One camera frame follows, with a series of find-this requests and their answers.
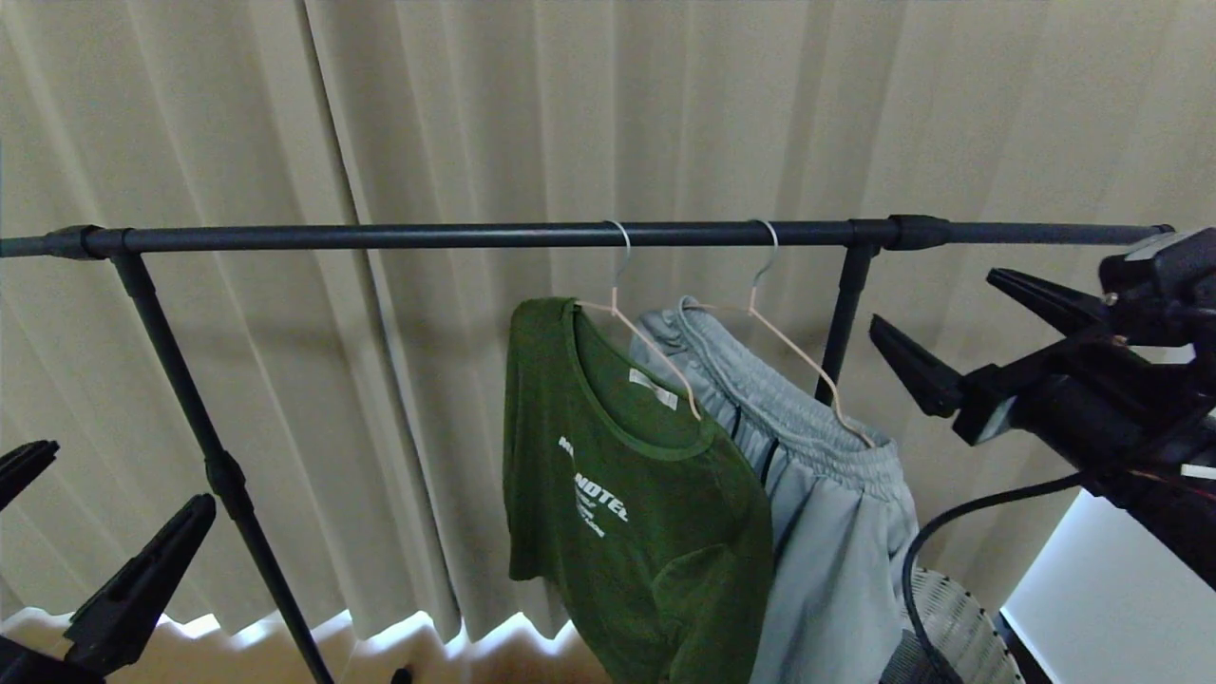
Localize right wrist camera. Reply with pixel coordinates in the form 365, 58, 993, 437
1099, 226, 1216, 348

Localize black clothes rack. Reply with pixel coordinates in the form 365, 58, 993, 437
0, 215, 1175, 684

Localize pink clothes hanger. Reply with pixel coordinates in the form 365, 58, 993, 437
574, 220, 704, 421
686, 219, 877, 449

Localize beige curtain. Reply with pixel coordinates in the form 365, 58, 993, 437
0, 0, 1216, 656

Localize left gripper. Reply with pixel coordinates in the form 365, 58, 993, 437
0, 440, 218, 684

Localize white laundry basket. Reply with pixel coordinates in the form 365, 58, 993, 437
879, 568, 1027, 684

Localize green printed shirt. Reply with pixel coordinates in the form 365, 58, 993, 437
503, 298, 775, 684

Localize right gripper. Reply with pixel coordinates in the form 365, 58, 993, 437
868, 268, 1216, 476

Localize pale grey shorts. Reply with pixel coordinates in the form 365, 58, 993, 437
629, 296, 921, 684

